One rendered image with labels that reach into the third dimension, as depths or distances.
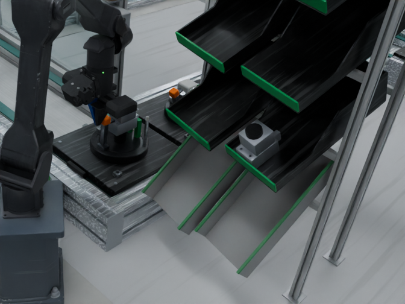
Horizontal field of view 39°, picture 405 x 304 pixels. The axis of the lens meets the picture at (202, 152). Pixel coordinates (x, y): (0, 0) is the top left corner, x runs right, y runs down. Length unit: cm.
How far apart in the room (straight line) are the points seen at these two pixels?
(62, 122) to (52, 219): 55
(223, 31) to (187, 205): 37
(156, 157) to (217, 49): 45
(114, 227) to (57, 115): 47
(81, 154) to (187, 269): 37
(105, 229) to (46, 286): 18
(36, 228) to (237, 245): 38
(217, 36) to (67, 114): 69
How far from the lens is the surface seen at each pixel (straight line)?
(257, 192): 113
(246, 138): 97
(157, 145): 141
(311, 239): 115
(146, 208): 130
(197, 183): 117
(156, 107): 156
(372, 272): 139
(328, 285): 132
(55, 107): 164
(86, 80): 121
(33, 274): 112
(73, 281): 122
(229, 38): 101
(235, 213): 113
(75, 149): 138
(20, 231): 104
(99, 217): 123
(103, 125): 131
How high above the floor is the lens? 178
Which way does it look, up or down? 35 degrees down
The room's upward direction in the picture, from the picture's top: 10 degrees clockwise
